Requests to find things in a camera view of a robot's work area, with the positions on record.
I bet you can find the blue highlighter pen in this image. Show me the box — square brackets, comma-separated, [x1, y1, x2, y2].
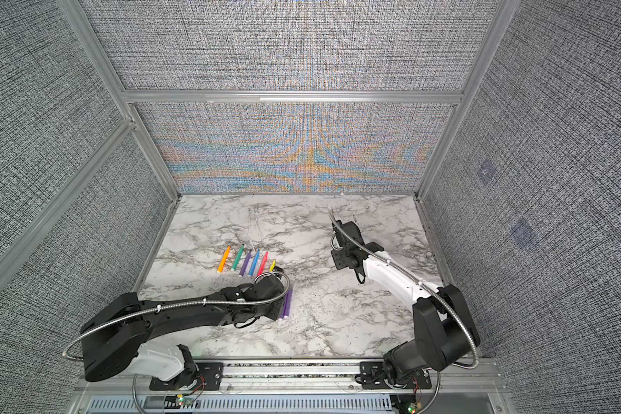
[248, 250, 260, 277]

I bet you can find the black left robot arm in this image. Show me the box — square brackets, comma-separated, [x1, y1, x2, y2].
[79, 267, 292, 382]

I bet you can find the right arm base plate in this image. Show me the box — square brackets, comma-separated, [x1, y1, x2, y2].
[355, 362, 432, 390]

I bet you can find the green highlighter pen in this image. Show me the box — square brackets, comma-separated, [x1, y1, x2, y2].
[231, 245, 244, 272]

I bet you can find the orange highlighter pen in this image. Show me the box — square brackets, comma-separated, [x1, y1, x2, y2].
[217, 246, 231, 274]

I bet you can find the pink highlighter pen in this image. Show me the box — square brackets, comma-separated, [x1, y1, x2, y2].
[257, 251, 268, 277]

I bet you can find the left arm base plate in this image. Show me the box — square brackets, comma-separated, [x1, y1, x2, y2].
[149, 362, 224, 392]

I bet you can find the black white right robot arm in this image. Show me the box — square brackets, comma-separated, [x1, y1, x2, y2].
[331, 219, 481, 387]

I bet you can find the white vented cable duct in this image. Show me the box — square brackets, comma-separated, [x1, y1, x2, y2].
[85, 395, 394, 414]

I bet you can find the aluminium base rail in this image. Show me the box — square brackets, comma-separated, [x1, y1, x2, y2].
[77, 358, 508, 398]

